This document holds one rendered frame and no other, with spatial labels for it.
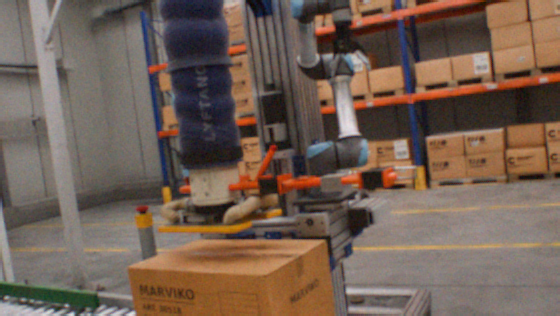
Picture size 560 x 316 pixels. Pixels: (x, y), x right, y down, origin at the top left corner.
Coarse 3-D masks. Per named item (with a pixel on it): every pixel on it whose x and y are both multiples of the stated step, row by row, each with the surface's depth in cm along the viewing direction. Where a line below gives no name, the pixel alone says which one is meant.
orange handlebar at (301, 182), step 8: (240, 176) 199; (248, 176) 203; (304, 176) 163; (312, 176) 160; (352, 176) 149; (392, 176) 143; (232, 184) 173; (240, 184) 171; (248, 184) 169; (256, 184) 167; (288, 184) 160; (296, 184) 159; (304, 184) 157; (312, 184) 156; (320, 184) 155; (184, 192) 184
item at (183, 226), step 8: (184, 216) 175; (216, 216) 168; (168, 224) 177; (176, 224) 176; (184, 224) 173; (192, 224) 171; (200, 224) 170; (208, 224) 168; (216, 224) 166; (224, 224) 164; (232, 224) 163; (240, 224) 163; (248, 224) 166; (160, 232) 177; (168, 232) 175; (176, 232) 173; (184, 232) 171; (192, 232) 169; (200, 232) 167; (208, 232) 165; (216, 232) 163; (224, 232) 162; (232, 232) 160
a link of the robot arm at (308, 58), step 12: (300, 0) 198; (312, 0) 197; (300, 12) 198; (312, 12) 198; (300, 24) 204; (312, 24) 205; (300, 36) 211; (312, 36) 211; (300, 48) 218; (312, 48) 217; (300, 60) 226; (312, 60) 224; (312, 72) 229
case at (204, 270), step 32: (160, 256) 191; (192, 256) 184; (224, 256) 178; (256, 256) 172; (288, 256) 166; (320, 256) 177; (160, 288) 173; (192, 288) 165; (224, 288) 158; (256, 288) 151; (288, 288) 158; (320, 288) 176
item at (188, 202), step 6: (186, 198) 188; (240, 198) 173; (246, 198) 172; (186, 204) 186; (192, 204) 185; (234, 204) 174; (186, 210) 190; (192, 210) 188; (258, 210) 171; (192, 216) 173; (198, 216) 171; (204, 216) 169; (210, 216) 170
